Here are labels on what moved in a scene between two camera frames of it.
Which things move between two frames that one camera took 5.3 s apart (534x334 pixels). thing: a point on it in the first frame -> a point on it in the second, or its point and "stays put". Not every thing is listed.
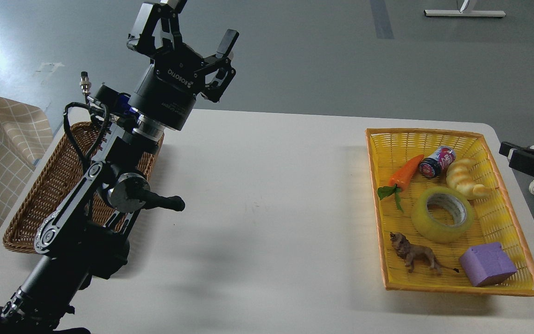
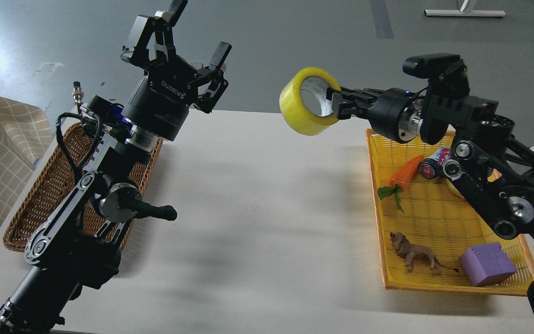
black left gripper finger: (218, 69) -> (208, 101)
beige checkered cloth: (8, 135) stays put
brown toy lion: (410, 253) stays put
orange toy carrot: (401, 179) stays put
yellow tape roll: (430, 230) -> (294, 114)
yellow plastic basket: (446, 222) stays put
